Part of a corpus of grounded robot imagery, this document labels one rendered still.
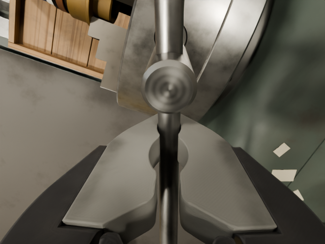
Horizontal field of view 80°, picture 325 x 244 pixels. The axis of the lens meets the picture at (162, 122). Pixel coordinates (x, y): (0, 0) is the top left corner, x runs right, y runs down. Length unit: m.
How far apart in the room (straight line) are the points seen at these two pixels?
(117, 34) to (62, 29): 0.29
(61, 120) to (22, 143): 0.43
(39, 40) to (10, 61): 1.18
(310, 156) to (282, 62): 0.12
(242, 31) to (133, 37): 0.11
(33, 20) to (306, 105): 0.63
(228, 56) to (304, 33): 0.08
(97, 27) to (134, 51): 0.15
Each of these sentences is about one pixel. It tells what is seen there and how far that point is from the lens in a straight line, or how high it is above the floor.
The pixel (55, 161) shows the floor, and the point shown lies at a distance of 2.03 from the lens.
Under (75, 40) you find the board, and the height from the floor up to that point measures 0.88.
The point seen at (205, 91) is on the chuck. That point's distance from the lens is 0.24.
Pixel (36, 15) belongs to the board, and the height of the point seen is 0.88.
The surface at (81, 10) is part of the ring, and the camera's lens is 0.37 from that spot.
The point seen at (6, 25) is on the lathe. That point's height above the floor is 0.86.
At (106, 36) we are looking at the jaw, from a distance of 0.36.
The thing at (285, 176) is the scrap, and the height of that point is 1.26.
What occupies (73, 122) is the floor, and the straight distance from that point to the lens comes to 1.75.
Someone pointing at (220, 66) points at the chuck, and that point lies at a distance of 0.23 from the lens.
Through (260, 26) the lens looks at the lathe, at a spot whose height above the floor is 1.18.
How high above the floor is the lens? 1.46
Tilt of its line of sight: 66 degrees down
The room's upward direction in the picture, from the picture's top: 179 degrees counter-clockwise
